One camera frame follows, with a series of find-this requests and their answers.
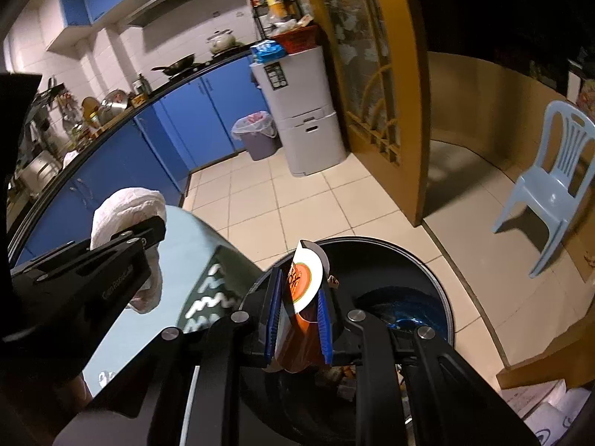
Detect red basket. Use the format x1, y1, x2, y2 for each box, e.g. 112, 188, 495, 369
272, 25, 321, 54

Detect lilac waste bin with liner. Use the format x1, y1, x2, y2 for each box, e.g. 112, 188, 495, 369
231, 110, 280, 162

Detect orange white drink carton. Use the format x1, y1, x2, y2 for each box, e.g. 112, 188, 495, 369
274, 239, 332, 375

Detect black wok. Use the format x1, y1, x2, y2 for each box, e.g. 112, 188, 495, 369
151, 52, 196, 77

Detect white storage cabinet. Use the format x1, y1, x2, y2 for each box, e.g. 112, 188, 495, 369
250, 45, 348, 177

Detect black round trash bin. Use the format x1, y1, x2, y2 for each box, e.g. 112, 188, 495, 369
237, 237, 454, 446

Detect blue plastic packet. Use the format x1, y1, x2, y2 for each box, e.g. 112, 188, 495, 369
251, 39, 285, 63

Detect white cooking pot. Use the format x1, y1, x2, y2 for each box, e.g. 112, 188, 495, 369
207, 29, 235, 54

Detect blue foil snack bag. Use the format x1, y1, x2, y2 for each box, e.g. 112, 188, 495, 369
358, 288, 447, 333

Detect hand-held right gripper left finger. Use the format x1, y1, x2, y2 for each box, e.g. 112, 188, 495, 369
53, 267, 285, 446

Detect wooden door with patterned glass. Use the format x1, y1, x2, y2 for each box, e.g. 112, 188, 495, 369
265, 0, 431, 228

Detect yellow jar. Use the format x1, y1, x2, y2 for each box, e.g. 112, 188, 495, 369
81, 97, 100, 126

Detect steel pot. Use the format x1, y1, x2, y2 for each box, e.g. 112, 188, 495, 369
21, 149, 61, 187

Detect light blue plastic chair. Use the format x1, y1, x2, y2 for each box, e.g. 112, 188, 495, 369
493, 100, 595, 279

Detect steel bowl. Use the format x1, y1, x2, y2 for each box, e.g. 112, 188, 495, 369
100, 89, 131, 112

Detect brown cardboard box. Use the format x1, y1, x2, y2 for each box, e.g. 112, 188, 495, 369
496, 307, 595, 391

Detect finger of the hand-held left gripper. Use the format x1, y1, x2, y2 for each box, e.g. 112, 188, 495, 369
109, 216, 167, 249

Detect white plastic bag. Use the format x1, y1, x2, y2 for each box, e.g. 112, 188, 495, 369
90, 187, 167, 314

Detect white printed box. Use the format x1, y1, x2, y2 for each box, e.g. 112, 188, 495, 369
502, 381, 595, 446

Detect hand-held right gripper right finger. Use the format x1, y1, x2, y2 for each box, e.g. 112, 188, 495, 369
317, 283, 542, 446

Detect blue kitchen base cabinets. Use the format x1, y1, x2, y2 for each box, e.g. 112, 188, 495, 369
9, 53, 270, 265

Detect black metal rack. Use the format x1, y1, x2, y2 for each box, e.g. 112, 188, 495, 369
251, 0, 303, 40

